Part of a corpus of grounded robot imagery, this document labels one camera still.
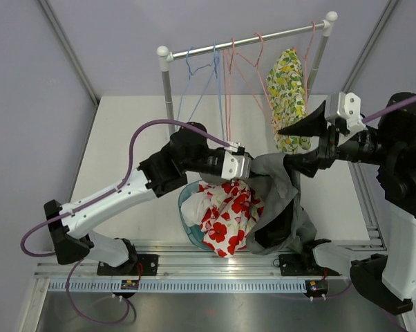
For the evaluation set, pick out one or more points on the red poppy print skirt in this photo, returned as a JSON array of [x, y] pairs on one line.
[[229, 212]]

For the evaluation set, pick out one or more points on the pink hanger with lemon skirt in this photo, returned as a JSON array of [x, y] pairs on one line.
[[305, 58]]

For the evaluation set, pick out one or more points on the pink hanger with poppy skirt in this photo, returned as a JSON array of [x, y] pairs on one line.
[[228, 57]]

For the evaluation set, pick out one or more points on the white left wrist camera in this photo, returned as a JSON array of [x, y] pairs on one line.
[[236, 162]]

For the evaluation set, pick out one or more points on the lemon print skirt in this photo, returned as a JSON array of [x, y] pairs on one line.
[[287, 101]]

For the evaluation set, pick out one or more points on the pink hanger with grey skirt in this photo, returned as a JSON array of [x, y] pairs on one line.
[[256, 65]]

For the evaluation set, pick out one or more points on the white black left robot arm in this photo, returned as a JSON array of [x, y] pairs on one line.
[[72, 225]]

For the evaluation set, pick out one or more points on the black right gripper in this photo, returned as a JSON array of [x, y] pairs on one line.
[[327, 144]]

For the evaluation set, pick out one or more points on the white slotted cable duct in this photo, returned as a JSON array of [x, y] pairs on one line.
[[179, 286]]

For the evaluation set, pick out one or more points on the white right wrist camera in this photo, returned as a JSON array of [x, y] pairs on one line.
[[343, 110]]

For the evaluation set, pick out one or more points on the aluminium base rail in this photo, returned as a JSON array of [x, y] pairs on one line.
[[185, 261]]

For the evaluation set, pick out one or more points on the silver clothes rack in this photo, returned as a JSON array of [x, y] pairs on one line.
[[166, 57]]

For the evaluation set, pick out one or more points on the grey skirt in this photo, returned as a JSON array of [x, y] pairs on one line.
[[283, 223]]

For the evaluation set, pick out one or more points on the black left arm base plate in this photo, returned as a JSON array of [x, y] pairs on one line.
[[147, 265]]

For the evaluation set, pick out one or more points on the teal plastic basin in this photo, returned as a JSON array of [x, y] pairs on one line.
[[194, 234]]

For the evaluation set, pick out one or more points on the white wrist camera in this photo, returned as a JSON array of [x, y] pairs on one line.
[[343, 110], [236, 162]]

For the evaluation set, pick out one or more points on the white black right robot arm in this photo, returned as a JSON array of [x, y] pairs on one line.
[[386, 139]]

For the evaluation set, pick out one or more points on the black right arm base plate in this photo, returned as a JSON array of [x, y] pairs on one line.
[[293, 264]]

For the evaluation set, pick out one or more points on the blue wire hanger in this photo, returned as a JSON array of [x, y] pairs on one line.
[[215, 64], [191, 73]]

